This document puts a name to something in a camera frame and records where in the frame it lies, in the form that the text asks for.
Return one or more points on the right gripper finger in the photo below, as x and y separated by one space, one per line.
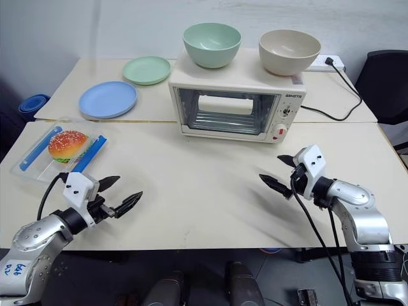
289 160
277 185

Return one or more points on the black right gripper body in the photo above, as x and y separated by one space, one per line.
299 181

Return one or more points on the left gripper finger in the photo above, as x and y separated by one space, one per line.
108 184
127 204

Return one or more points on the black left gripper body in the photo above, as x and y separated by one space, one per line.
97 208

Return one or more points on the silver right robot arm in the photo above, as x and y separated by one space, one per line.
366 220

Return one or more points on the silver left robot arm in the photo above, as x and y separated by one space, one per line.
35 236

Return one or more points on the clear tray with blue handles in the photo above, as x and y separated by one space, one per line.
35 167

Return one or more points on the cream toaster oven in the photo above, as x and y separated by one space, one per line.
236 83

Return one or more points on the glass oven door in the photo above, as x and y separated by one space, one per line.
191 108

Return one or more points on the toy hamburger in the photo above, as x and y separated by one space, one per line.
67 146

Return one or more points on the long blue container clip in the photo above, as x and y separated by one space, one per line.
38 148

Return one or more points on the blue plate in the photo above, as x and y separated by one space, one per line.
108 99

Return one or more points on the white power strip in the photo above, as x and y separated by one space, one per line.
320 65

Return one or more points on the beige bowl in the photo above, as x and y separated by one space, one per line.
288 51

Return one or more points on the green plate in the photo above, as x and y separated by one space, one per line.
146 70

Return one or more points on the black chair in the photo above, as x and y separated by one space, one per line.
385 86

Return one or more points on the green bowl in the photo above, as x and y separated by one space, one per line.
212 43

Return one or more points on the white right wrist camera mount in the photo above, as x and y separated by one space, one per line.
312 164

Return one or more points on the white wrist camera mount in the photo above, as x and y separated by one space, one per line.
78 188
312 164

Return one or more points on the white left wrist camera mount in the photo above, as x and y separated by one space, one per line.
78 188

